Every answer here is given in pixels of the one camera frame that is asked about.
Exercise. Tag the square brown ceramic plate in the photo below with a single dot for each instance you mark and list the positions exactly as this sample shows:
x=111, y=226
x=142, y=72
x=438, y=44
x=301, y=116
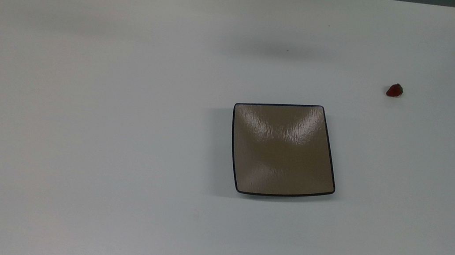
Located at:
x=282, y=150

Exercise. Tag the red strawberry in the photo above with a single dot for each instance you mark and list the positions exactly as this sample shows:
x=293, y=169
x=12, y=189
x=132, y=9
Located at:
x=394, y=91

